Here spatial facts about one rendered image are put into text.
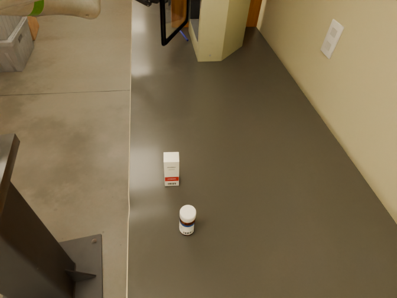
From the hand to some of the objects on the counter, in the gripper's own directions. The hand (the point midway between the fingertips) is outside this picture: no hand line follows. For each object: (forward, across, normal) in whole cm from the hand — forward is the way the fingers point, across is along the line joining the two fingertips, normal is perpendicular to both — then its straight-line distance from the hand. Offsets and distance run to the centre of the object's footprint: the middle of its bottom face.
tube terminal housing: (+24, -26, +13) cm, 38 cm away
